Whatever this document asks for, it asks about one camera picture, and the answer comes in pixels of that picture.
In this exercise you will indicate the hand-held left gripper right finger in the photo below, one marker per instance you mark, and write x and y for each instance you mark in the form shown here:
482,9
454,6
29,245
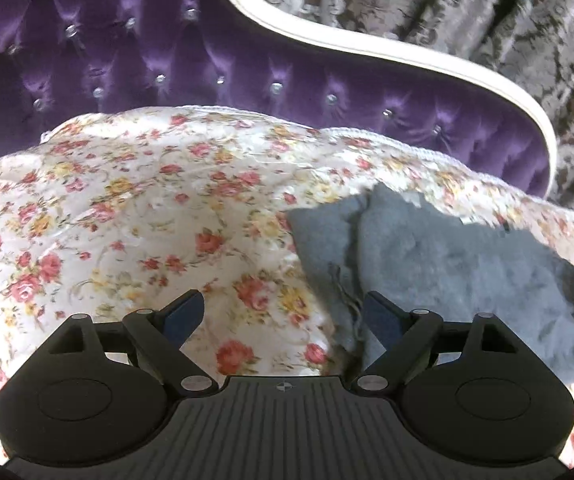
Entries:
382,322

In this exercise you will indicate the grey argyle knit sweater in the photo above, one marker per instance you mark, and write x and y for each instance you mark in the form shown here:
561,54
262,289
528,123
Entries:
447,280

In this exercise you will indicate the brown damask curtain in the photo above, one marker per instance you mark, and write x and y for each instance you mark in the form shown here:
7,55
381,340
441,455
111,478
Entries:
467,25

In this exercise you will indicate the floral printed blanket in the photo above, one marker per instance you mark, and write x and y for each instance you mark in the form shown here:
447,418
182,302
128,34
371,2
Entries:
132,220

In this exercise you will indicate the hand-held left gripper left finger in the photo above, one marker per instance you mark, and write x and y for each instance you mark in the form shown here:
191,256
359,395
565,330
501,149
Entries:
183,320

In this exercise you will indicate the purple tufted headboard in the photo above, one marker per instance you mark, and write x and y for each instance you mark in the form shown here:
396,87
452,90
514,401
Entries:
177,45

